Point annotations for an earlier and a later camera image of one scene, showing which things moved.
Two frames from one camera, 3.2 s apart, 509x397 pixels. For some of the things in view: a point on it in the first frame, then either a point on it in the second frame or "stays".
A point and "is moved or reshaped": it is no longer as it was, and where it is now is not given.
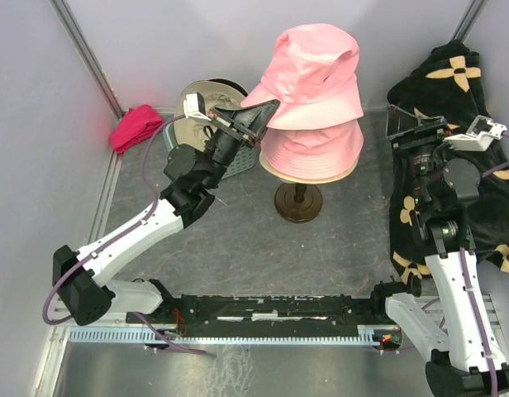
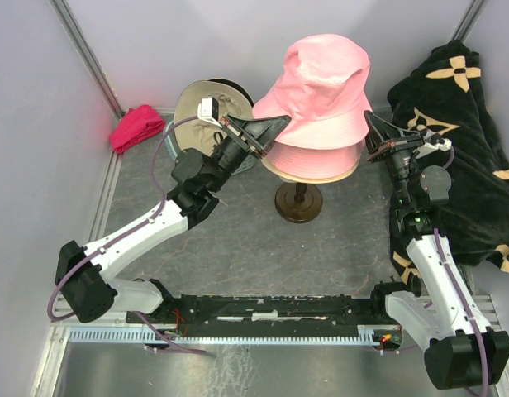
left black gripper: x=261 y=114 to x=260 y=134
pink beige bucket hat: x=314 y=74 is moved or reshaped
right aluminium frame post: x=469 y=18 stays
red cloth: x=134 y=127 stays
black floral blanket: x=452 y=78 stays
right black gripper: x=401 y=125 to x=378 y=131
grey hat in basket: x=218 y=92 stays
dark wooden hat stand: x=297 y=203 stays
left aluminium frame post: x=64 y=12 stays
